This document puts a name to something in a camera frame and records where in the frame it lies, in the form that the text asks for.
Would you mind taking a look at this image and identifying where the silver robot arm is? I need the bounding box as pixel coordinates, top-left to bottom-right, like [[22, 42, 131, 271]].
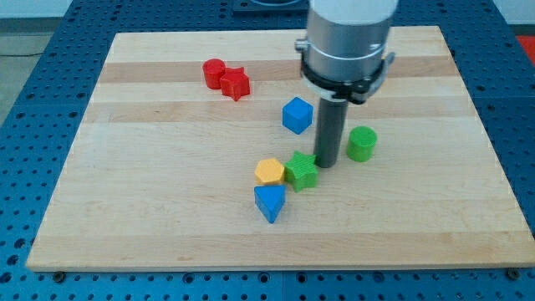
[[294, 0, 399, 168]]

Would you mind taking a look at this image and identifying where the black clamp ring mount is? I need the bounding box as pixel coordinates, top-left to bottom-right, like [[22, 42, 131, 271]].
[[300, 52, 395, 105]]

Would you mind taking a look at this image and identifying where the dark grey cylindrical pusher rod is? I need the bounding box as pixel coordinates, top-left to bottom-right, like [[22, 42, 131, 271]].
[[313, 99, 348, 168]]

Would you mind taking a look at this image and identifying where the green cylinder block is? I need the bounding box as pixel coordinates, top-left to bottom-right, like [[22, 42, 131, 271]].
[[346, 126, 377, 162]]

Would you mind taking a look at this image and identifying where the blue triangle block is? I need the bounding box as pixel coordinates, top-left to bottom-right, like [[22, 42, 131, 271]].
[[253, 185, 286, 223]]

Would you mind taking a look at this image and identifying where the yellow hexagon block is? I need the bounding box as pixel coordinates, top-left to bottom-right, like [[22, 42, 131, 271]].
[[254, 158, 285, 186]]

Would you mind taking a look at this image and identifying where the blue perforated metal base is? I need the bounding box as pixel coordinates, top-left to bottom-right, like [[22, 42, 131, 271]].
[[1, 0, 534, 300]]

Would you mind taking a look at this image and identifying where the red object at right edge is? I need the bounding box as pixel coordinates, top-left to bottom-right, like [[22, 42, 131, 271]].
[[517, 35, 535, 64]]

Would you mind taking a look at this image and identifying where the blue cube block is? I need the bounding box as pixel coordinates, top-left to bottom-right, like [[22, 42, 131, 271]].
[[282, 97, 313, 135]]

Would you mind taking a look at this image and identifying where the red star block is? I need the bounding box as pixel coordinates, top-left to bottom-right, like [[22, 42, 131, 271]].
[[220, 67, 251, 101]]

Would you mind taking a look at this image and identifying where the light wooden board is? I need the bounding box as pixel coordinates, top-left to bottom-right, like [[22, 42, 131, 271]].
[[26, 27, 534, 272]]

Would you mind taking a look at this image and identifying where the red cylinder block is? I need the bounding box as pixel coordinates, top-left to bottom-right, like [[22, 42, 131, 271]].
[[202, 59, 226, 89]]

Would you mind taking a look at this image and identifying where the green star block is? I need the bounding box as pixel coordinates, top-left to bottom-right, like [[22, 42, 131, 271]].
[[284, 150, 318, 192]]

